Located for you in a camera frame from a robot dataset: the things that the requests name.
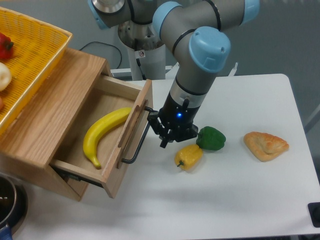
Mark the wooden top drawer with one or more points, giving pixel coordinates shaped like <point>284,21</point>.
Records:
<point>121,143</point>

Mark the white onion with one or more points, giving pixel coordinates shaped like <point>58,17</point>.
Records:
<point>5,76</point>

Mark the yellow banana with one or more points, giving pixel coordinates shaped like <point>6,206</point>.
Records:
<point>99,129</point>

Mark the red bell pepper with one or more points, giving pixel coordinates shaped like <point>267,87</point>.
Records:
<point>6,47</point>

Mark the dark metal pot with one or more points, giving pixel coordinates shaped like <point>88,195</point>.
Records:
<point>14,205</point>

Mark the wooden drawer cabinet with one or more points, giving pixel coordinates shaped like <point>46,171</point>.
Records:
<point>28,146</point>

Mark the toasted bread piece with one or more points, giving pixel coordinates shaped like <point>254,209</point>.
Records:
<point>264,146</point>

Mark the black corner device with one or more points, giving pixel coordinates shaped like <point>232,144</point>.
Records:
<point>314,212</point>

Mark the yellow plastic basket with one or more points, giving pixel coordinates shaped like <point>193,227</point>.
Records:
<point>38,47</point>

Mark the yellow bell pepper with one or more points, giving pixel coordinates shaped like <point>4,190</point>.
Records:
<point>187,157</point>

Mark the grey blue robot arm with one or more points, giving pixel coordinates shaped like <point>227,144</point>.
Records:
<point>195,35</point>

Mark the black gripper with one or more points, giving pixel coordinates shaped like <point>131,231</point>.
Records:
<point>176,117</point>

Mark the green bell pepper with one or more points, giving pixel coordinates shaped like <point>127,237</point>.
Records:
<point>209,138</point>

